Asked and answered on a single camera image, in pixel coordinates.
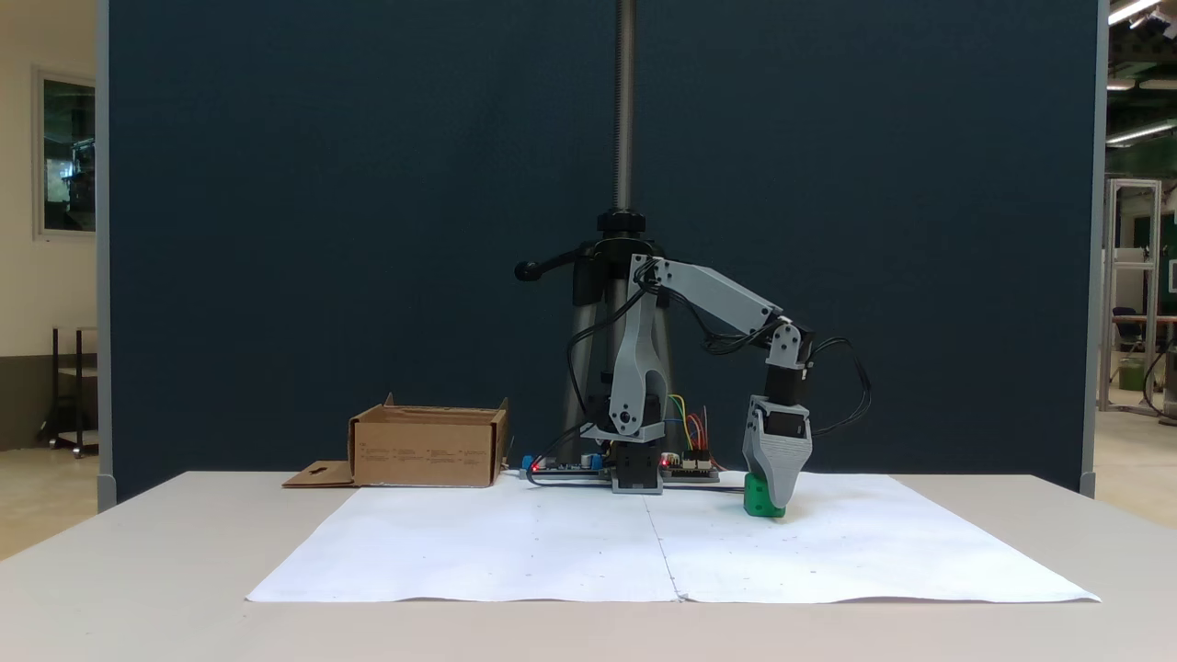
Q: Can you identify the grey ribbed moving gripper finger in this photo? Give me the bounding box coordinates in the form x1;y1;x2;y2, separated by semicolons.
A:
743;397;814;509

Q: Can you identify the green die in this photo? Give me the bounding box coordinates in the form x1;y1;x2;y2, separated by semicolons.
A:
743;472;786;519

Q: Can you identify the white paper sheet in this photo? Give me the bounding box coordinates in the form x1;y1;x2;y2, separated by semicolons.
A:
646;472;1103;605
246;472;682;605

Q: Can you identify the blue circuit board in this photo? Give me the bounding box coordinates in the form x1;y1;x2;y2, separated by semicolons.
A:
519;452;611;480

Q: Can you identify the black office chair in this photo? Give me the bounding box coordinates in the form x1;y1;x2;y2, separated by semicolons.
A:
1112;307;1147;358

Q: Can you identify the brown cardboard box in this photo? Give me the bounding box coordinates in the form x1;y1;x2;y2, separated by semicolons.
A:
282;394;512;489

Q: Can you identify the ceiling light strip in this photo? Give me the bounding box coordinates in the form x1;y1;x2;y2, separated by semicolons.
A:
1107;0;1177;26
1105;119;1177;147

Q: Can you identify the dark blue partition panel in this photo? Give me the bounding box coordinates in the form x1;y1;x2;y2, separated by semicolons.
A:
96;0;1110;512

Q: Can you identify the black shelf cart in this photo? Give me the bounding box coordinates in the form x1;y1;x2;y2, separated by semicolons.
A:
37;325;100;459

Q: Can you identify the circuit board with jumper wires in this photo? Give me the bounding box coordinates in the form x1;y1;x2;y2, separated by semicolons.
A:
662;449;721;482

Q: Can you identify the black gripper motor cable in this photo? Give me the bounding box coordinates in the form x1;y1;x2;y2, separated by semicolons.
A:
807;337;873;436

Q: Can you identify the coloured jumper wire bundle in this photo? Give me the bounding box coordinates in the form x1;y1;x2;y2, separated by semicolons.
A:
668;394;714;457

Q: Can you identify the black wrist motor cable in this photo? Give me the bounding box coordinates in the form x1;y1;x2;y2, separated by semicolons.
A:
682;302;784;358

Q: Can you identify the black shoulder motor cable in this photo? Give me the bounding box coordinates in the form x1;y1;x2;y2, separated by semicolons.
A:
564;274;646;440

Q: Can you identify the aluminium profile frame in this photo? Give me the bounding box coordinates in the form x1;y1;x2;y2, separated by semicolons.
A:
1098;177;1165;417

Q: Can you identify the black camera tripod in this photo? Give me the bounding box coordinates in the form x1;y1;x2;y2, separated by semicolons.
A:
513;0;687;461

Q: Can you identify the framed wall window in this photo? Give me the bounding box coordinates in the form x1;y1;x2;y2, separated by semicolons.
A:
34;66;98;242

